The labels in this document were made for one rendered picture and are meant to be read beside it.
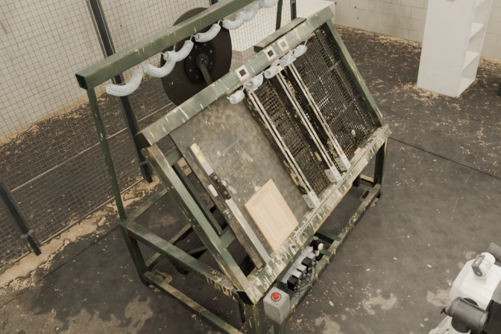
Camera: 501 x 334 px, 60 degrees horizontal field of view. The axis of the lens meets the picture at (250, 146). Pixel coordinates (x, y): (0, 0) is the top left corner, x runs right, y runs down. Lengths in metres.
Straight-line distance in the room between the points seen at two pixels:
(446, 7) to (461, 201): 2.55
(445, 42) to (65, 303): 5.35
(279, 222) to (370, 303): 1.20
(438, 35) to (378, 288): 3.61
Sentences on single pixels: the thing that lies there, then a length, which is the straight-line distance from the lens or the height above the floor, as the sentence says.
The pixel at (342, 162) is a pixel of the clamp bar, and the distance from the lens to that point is 3.67.
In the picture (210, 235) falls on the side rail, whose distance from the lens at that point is 2.76.
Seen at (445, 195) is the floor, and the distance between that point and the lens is 4.97.
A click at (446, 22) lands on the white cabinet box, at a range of 6.30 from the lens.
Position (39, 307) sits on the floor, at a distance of 4.59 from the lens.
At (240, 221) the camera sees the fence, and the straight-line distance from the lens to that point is 2.91.
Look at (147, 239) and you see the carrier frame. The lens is 3.54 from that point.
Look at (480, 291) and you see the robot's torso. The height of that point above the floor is 1.37.
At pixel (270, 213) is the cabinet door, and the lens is 3.11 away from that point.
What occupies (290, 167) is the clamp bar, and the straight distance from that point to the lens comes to 3.24.
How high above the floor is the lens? 3.27
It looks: 36 degrees down
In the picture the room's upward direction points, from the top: 7 degrees counter-clockwise
